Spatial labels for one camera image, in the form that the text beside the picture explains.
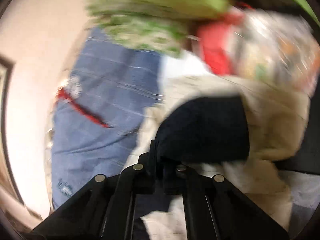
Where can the blue plaid pillow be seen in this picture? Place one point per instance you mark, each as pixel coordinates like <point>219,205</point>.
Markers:
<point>105,92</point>

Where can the green patterned cloth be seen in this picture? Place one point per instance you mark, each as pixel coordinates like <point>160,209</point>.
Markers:
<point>145,32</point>

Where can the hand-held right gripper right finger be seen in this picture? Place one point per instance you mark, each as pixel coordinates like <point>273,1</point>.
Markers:
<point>171,180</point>

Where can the dark navy garment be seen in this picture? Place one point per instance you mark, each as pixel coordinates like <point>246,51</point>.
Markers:
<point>205,130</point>

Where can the dark wooden frame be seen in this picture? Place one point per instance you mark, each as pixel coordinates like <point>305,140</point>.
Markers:
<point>5,105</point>

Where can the red bag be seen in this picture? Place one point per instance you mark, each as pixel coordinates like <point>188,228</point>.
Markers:
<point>215,45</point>

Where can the white cloth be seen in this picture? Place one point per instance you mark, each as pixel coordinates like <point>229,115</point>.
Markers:
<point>182,65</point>

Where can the clear plastic bag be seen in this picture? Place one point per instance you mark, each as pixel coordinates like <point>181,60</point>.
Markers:
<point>277,47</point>

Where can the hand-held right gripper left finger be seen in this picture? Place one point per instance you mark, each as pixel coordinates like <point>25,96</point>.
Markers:
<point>152,177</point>

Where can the cream leaf-print quilt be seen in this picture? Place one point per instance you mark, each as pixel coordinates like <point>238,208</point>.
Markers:
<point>275,120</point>

